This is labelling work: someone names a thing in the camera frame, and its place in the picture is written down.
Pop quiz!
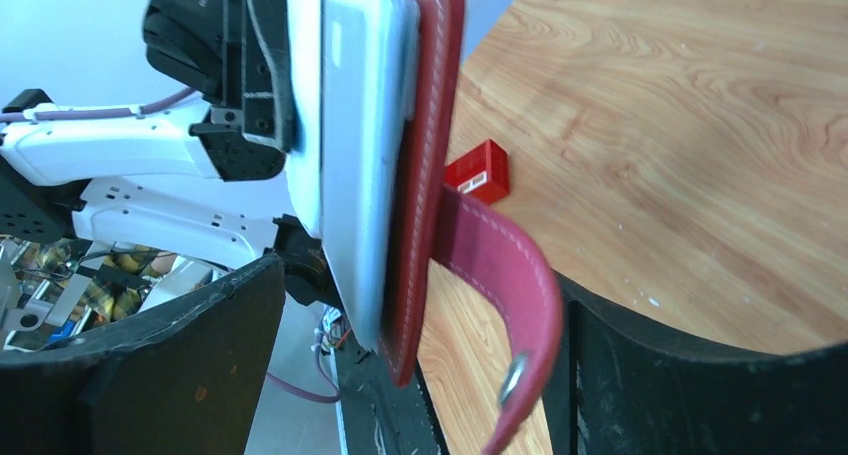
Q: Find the red plastic tray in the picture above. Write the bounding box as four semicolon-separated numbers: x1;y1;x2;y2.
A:
444;139;511;205

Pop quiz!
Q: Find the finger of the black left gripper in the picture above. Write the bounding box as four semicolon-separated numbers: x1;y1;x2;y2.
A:
223;0;295;153

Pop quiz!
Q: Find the grey credit card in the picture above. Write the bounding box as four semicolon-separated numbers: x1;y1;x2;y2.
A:
322;0;404;350

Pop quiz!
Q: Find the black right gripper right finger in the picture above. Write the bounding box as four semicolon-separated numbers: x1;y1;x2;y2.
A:
543;278;847;455

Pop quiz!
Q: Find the red leather card holder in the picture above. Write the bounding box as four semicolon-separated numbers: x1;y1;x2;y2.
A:
284;0;566;455

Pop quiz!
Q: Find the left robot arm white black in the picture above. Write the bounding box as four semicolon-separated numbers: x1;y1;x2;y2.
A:
1;0;301;242

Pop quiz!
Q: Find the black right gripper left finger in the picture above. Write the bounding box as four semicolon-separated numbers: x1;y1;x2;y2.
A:
1;254;285;454

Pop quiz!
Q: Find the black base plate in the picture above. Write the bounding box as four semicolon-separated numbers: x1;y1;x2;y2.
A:
334;338;449;455

